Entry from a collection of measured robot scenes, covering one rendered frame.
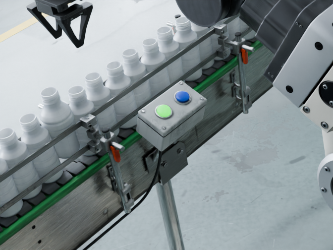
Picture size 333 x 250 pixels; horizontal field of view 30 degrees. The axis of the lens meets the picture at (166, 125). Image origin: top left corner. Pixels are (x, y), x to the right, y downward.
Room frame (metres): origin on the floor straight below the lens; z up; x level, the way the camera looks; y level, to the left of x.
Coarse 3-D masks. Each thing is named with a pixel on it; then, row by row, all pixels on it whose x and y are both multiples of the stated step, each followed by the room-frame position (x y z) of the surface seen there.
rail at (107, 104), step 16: (208, 32) 1.38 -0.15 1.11; (192, 48) 1.34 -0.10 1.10; (144, 80) 1.23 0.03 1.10; (176, 80) 1.29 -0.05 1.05; (96, 112) 1.13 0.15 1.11; (112, 128) 1.15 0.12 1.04; (48, 144) 1.05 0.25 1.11; (0, 176) 0.97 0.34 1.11; (48, 176) 1.03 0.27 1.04; (0, 208) 0.95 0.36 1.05
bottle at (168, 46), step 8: (160, 32) 1.35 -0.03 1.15; (168, 32) 1.32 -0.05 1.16; (160, 40) 1.33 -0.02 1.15; (168, 40) 1.32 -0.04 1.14; (160, 48) 1.32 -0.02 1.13; (168, 48) 1.32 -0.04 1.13; (176, 48) 1.32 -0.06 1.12; (168, 56) 1.31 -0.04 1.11; (176, 64) 1.31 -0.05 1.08; (168, 72) 1.31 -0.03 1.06; (176, 72) 1.31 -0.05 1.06; (184, 80) 1.33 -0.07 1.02
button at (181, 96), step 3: (177, 93) 1.12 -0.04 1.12; (180, 93) 1.12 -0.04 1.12; (183, 93) 1.12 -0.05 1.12; (186, 93) 1.12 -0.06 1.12; (177, 96) 1.11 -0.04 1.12; (180, 96) 1.11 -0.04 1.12; (183, 96) 1.11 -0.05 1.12; (186, 96) 1.11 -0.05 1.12; (189, 96) 1.12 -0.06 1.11; (177, 99) 1.11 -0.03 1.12; (180, 99) 1.11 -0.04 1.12; (183, 99) 1.11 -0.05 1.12; (186, 99) 1.11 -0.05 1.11
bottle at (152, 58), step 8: (144, 40) 1.31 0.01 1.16; (152, 40) 1.31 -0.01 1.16; (144, 48) 1.29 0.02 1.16; (152, 48) 1.28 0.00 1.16; (144, 56) 1.29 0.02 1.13; (152, 56) 1.28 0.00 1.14; (160, 56) 1.28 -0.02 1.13; (152, 64) 1.27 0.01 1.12; (160, 64) 1.27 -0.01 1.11; (160, 72) 1.27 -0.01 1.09; (152, 80) 1.27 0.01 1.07; (160, 80) 1.27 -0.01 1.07; (168, 80) 1.28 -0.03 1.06; (152, 88) 1.27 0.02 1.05; (160, 88) 1.27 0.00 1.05; (152, 96) 1.27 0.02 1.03
